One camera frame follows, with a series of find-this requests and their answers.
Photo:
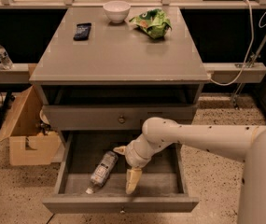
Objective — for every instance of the clear plastic water bottle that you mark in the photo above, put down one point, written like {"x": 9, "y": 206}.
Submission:
{"x": 102, "y": 171}

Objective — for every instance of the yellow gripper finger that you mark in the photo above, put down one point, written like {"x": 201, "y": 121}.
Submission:
{"x": 132, "y": 178}
{"x": 120, "y": 150}

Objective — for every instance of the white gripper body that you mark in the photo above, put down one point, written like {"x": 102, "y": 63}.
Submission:
{"x": 133, "y": 158}

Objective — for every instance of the grey drawer cabinet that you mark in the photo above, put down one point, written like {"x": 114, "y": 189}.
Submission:
{"x": 119, "y": 64}

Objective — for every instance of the white ceramic bowl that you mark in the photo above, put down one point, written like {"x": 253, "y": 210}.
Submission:
{"x": 117, "y": 11}

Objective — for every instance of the open grey middle drawer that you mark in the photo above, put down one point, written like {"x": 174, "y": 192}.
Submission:
{"x": 161, "y": 189}

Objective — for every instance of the green chip bag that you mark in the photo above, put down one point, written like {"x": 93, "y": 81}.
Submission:
{"x": 155, "y": 23}

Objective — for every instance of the metal stand leg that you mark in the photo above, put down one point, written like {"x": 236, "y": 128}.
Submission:
{"x": 249, "y": 64}

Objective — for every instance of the open cardboard box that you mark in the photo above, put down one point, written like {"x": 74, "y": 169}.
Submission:
{"x": 26, "y": 143}

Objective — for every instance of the black pole left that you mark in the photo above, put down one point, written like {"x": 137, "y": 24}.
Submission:
{"x": 5, "y": 107}

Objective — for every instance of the upright water bottle on ledge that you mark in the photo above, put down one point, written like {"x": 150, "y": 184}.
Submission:
{"x": 4, "y": 59}

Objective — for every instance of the closed grey upper drawer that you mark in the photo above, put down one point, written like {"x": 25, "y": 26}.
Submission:
{"x": 112, "y": 117}

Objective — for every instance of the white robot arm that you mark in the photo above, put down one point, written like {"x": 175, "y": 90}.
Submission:
{"x": 235, "y": 142}

